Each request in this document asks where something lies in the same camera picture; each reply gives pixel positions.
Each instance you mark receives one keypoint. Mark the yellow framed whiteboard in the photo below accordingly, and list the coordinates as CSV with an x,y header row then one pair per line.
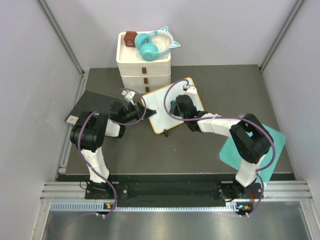
x,y
163,101

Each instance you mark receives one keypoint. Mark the aluminium front rail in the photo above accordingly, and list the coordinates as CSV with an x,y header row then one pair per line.
x,y
273,190

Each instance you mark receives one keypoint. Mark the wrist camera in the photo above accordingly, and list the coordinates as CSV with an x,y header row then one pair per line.
x,y
128,96
190,90

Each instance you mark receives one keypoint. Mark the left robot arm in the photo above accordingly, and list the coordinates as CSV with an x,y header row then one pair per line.
x,y
88,135

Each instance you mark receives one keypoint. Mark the teal cat-ear headphones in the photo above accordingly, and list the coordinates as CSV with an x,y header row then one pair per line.
x,y
148,50

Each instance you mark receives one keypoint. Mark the black flat board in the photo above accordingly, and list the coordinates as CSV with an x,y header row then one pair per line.
x,y
92,102

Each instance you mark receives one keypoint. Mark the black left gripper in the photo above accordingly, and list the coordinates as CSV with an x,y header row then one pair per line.
x,y
139,109

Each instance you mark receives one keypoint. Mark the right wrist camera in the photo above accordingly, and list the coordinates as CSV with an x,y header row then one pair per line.
x,y
190,90

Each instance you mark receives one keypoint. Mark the black whiteboard foot right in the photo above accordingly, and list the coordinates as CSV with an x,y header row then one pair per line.
x,y
165,132

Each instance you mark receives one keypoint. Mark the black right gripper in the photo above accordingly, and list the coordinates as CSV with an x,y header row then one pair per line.
x,y
176,112

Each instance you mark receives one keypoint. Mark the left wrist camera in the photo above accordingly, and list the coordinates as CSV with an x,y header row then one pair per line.
x,y
128,96

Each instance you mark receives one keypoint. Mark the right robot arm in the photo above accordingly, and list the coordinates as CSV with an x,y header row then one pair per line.
x,y
252,141

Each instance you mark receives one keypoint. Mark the white slotted cable duct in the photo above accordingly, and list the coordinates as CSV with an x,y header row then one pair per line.
x,y
77,206

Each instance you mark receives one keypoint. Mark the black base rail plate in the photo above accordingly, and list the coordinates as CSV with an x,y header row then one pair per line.
x,y
151,192

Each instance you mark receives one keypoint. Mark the white drawer box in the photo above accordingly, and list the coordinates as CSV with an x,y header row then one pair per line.
x,y
138,74

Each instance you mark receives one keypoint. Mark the brown cube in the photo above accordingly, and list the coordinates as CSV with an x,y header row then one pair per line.
x,y
129,39

